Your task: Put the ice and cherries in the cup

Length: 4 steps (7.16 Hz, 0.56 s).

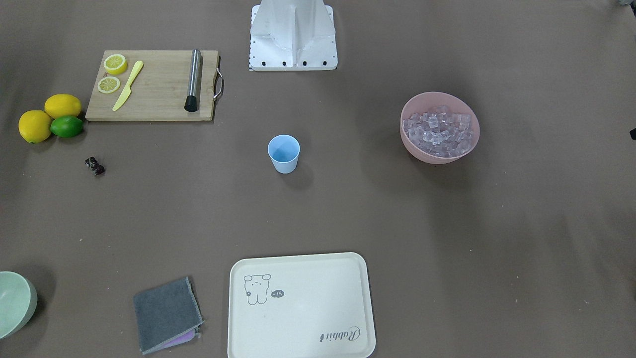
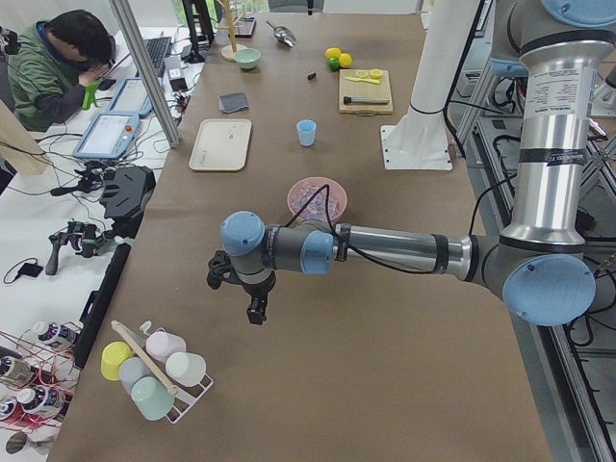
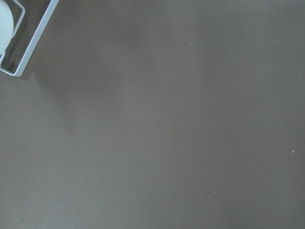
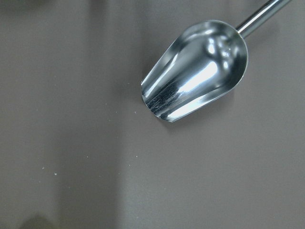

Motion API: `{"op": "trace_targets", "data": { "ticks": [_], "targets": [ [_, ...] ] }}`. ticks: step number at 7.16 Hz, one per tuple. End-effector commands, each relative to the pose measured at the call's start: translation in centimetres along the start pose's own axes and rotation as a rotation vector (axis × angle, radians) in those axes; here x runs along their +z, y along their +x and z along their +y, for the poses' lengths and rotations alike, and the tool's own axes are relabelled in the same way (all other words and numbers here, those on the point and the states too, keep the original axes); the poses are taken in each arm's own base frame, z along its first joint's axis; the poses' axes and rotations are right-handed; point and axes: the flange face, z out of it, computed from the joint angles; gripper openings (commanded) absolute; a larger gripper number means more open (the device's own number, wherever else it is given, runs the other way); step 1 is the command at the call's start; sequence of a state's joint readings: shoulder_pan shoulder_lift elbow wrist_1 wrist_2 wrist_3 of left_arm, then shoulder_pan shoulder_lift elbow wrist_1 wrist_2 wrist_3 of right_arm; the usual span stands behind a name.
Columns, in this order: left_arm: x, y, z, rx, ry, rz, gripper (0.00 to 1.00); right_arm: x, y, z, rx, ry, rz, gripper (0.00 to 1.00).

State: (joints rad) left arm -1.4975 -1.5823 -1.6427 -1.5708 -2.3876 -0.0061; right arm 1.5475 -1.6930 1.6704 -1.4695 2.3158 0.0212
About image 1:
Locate clear ice cubes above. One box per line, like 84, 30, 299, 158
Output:
400, 105, 477, 158

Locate dark red cherries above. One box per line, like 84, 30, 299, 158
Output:
84, 157, 105, 176

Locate light blue cup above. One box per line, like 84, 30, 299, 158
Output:
267, 134, 301, 174

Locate cream rabbit tray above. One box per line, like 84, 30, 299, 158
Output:
227, 252, 376, 358

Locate pink bowl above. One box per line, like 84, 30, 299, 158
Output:
399, 91, 480, 165

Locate steel muddler black tip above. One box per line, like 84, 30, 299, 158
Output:
184, 48, 203, 112

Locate wooden cutting board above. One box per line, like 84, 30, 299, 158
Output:
85, 50, 223, 122

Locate grey folded cloth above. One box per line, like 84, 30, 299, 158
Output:
133, 276, 204, 355

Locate yellow plastic knife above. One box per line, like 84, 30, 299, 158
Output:
112, 60, 145, 111

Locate lemon half lower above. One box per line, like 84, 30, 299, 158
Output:
97, 76, 121, 94

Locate lemon half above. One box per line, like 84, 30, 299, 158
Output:
97, 76, 121, 94
103, 54, 128, 76

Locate lemon half upper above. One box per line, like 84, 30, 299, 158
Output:
103, 54, 128, 76

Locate green lime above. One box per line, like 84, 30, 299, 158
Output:
50, 115, 83, 138

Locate yellow lemon upper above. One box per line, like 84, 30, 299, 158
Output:
45, 93, 82, 119

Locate yellow lemon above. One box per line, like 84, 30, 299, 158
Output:
45, 93, 82, 119
18, 110, 53, 144

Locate mint green bowl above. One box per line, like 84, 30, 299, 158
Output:
0, 270, 38, 339

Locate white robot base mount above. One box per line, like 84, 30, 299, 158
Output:
248, 0, 338, 71

